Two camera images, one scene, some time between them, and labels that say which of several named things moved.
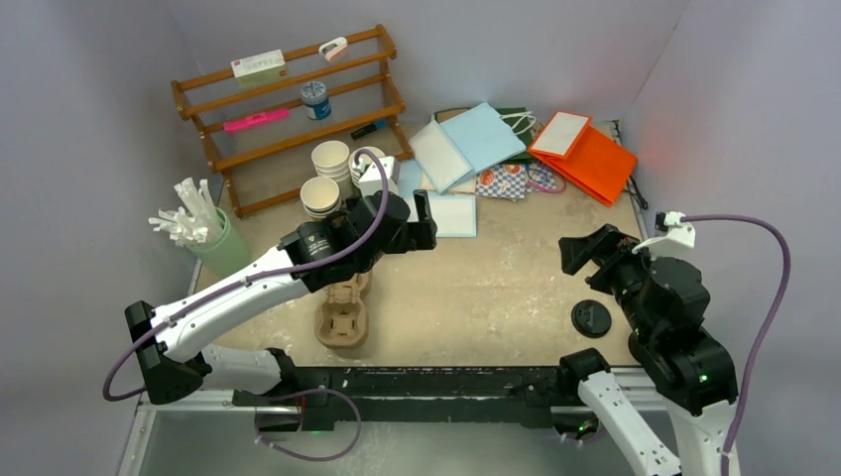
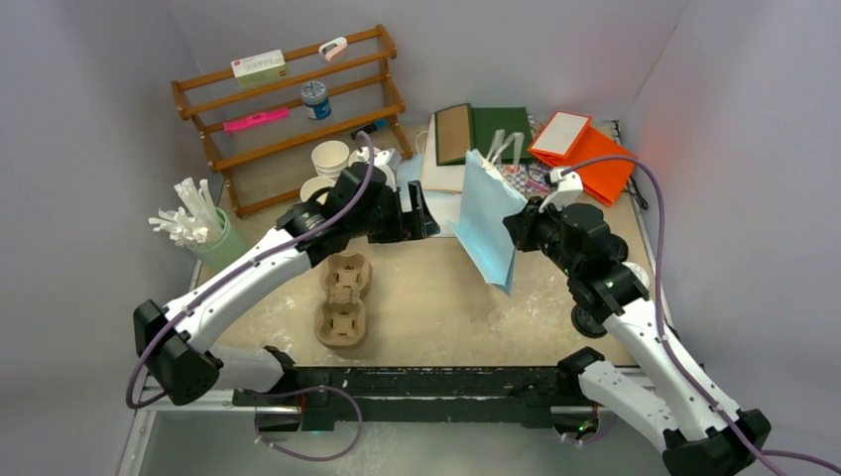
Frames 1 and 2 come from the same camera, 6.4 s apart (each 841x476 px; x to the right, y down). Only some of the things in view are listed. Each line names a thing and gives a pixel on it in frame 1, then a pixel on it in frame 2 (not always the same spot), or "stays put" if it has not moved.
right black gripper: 577,251 to 522,226
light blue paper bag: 452,150 to 492,191
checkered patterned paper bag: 513,180 stays put
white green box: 259,68 stays put
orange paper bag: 582,155 stays put
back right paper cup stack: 365,157 stays put
